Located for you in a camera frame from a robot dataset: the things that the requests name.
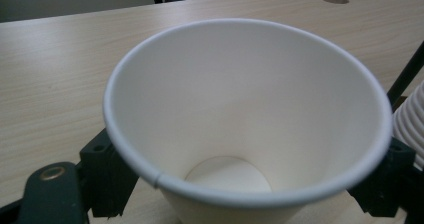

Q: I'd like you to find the stack of white paper cups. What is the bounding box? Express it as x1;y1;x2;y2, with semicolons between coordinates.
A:
392;79;424;171

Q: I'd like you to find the single white paper cup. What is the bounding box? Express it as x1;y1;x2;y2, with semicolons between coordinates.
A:
102;17;395;224

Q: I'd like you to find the black wire double cup holder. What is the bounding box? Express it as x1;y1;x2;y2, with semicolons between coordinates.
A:
385;39;424;112

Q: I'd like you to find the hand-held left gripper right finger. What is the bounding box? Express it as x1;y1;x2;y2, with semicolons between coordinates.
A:
346;136;418;219

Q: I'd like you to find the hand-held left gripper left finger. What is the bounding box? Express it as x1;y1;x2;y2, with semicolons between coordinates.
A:
79;127;142;219

